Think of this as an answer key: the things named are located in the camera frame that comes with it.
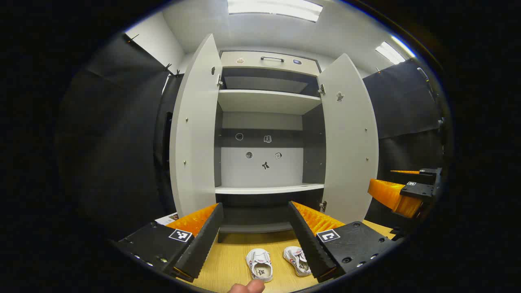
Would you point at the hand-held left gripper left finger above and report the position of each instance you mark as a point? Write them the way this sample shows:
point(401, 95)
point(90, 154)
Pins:
point(203, 240)

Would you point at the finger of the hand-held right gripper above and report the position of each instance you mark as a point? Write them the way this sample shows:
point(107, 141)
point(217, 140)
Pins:
point(390, 195)
point(407, 172)

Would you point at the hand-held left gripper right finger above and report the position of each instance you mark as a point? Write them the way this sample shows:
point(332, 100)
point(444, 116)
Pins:
point(309, 240)

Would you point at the white shoe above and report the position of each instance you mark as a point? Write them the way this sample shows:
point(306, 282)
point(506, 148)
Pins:
point(296, 260)
point(259, 264)

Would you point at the grey shoe cabinet door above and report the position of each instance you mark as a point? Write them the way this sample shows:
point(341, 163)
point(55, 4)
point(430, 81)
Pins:
point(195, 134)
point(350, 154)

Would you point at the grey shoe cabinet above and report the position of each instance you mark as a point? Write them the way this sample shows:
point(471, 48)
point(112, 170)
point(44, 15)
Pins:
point(260, 167)

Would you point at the white cabinet shelf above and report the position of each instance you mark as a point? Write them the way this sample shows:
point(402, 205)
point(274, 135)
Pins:
point(264, 189)
point(264, 101)

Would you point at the grey cabinet drawer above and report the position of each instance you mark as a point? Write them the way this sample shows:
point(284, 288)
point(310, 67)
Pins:
point(252, 61)

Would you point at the white photo cover book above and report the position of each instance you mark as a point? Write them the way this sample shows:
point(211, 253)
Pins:
point(166, 220)

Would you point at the black backdrop cloth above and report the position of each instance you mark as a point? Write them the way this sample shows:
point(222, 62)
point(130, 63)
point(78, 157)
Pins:
point(114, 134)

